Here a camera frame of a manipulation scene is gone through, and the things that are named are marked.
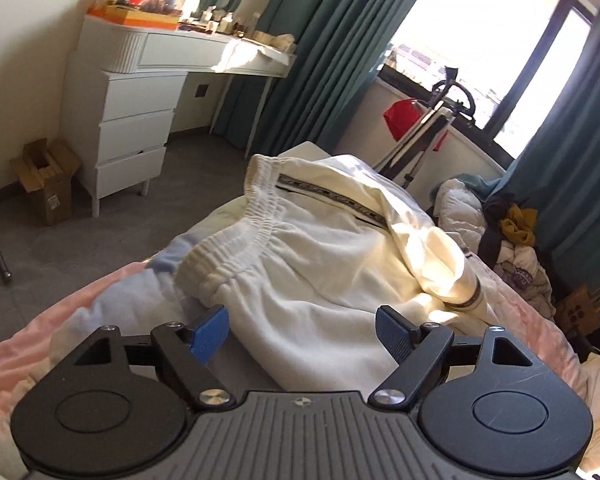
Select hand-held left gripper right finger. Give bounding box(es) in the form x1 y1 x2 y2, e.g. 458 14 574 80
369 306 535 409

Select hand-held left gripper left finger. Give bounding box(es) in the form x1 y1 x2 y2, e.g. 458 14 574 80
73 304 235 411

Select white sweatpants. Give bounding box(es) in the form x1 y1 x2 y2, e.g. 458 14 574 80
174 154 488 392

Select pile of clothes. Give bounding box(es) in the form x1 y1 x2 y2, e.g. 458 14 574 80
430 174 557 321

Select pink and blue blanket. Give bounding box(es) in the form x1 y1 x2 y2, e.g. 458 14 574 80
0 140 600 480

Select mustard yellow cloth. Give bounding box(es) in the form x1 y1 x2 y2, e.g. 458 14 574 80
499 204 539 247

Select garment steamer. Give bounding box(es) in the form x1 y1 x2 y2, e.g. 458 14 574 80
370 66 478 190

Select red bag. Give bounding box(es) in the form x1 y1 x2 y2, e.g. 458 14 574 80
383 98 447 153

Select cardboard box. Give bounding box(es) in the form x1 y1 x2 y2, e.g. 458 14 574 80
9 137 83 228

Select white drawer chest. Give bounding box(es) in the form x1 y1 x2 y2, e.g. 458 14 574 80
60 52 190 219

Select teal curtain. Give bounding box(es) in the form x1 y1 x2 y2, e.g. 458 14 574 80
485 0 600 291
211 0 446 159

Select white dressing table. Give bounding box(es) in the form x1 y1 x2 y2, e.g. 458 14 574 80
75 14 298 151

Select row of small bottles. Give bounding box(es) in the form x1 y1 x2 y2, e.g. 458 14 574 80
180 6 261 39

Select orange box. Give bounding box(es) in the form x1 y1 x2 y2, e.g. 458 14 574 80
87 4 182 32

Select window frame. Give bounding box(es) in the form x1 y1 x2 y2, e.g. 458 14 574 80
378 0 600 171

